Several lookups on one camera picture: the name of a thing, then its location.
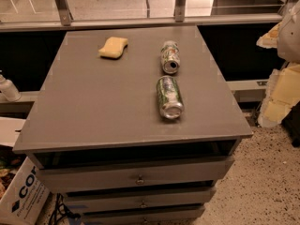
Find white plastic bottle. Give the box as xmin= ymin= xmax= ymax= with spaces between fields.
xmin=0 ymin=73 xmax=21 ymax=101

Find middle grey drawer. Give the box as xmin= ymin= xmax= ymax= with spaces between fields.
xmin=65 ymin=187 xmax=216 ymax=214

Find top grey drawer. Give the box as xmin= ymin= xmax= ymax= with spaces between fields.
xmin=37 ymin=156 xmax=233 ymax=193

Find black cables on floor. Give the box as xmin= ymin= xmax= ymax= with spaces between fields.
xmin=48 ymin=193 xmax=83 ymax=225

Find green white can far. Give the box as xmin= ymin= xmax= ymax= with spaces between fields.
xmin=160 ymin=40 xmax=180 ymax=74

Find grey drawer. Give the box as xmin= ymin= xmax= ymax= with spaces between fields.
xmin=65 ymin=187 xmax=216 ymax=214
xmin=37 ymin=156 xmax=233 ymax=193
xmin=82 ymin=204 xmax=204 ymax=225

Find grey metal window frame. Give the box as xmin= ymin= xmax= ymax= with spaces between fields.
xmin=0 ymin=0 xmax=300 ymax=33

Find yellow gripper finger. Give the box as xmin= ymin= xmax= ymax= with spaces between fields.
xmin=256 ymin=22 xmax=280 ymax=49
xmin=258 ymin=63 xmax=300 ymax=128

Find bottom grey drawer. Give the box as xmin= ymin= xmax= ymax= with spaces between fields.
xmin=82 ymin=204 xmax=204 ymax=225

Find yellow sponge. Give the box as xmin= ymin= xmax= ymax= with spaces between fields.
xmin=98 ymin=37 xmax=128 ymax=59

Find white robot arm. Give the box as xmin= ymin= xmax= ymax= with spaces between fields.
xmin=256 ymin=1 xmax=300 ymax=128

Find grey drawer cabinet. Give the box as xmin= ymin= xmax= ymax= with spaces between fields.
xmin=12 ymin=25 xmax=254 ymax=225

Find white cardboard box blue print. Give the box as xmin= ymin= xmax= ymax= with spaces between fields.
xmin=0 ymin=157 xmax=50 ymax=225

